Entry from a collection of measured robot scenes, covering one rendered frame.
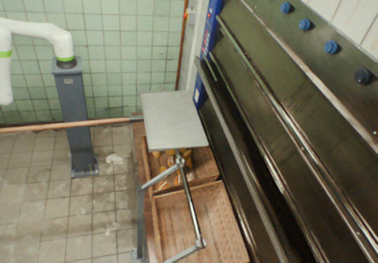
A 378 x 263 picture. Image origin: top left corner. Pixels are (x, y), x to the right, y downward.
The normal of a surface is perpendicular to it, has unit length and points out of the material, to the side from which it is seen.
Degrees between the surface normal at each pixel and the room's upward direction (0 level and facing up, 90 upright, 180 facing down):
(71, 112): 90
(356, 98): 90
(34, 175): 0
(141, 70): 90
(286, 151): 70
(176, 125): 3
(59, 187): 0
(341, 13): 90
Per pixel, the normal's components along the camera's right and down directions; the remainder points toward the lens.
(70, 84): 0.29, 0.67
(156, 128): 0.07, -0.73
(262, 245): -0.87, -0.20
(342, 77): -0.97, 0.06
